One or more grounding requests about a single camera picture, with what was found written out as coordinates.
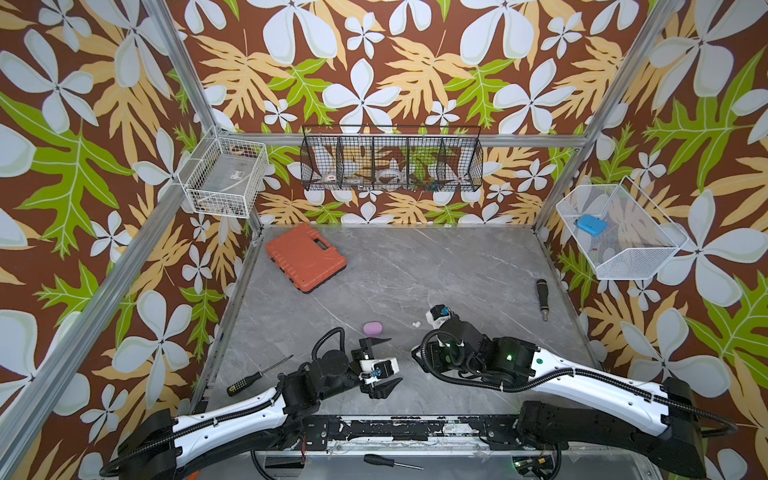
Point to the white mesh basket right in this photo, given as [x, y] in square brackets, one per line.
[640, 238]

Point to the black handled screwdriver on table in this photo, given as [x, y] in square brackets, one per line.
[542, 292]

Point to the aluminium frame post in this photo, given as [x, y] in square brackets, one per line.
[652, 28]
[188, 79]

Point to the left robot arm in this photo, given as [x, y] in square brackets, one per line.
[174, 447]

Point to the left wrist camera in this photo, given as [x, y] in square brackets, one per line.
[372, 369]

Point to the blue small box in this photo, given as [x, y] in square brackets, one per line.
[592, 225]

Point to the white wire basket left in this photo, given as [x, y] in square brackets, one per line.
[221, 177]

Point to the yellow black screwdriver left edge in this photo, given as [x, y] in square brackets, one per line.
[249, 380]

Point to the red plastic tool case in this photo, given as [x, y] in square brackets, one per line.
[305, 257]

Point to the aluminium frame post left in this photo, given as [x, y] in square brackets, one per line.
[188, 79]

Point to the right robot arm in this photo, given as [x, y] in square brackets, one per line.
[659, 421]

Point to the black screwdriver on front rail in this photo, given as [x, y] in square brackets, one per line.
[378, 460]

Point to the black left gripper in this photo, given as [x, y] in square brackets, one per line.
[366, 343]

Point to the purple earbud charging case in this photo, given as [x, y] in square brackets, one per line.
[373, 329]

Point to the black wire basket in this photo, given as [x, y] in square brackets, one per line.
[372, 157]

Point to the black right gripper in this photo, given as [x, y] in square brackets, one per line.
[455, 327]

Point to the aluminium frame post right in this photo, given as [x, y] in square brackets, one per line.
[652, 28]

